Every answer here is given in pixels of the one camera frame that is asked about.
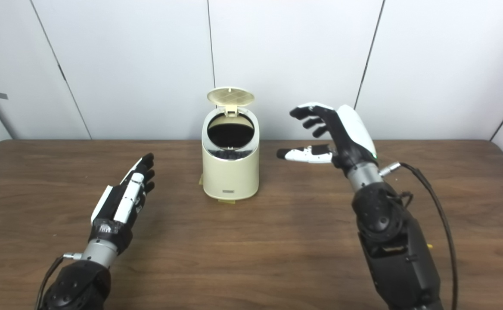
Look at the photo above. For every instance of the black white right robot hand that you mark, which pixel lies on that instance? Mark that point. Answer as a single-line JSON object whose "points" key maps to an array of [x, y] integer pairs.
{"points": [[350, 137]]}

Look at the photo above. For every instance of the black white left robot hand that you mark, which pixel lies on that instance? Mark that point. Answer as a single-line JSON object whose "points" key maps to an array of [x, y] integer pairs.
{"points": [[118, 211]]}

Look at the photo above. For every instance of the cream-colored trash bin body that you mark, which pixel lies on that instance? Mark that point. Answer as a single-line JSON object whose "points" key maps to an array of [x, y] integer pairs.
{"points": [[231, 176]]}

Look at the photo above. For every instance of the round cream bin lid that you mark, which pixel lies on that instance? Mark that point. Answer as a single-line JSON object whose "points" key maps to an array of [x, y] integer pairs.
{"points": [[230, 97]]}

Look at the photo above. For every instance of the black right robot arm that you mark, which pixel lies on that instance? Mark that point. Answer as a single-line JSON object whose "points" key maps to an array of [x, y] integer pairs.
{"points": [[393, 249]]}

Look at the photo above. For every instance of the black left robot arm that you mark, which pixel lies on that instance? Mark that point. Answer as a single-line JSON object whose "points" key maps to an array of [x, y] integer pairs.
{"points": [[75, 288]]}

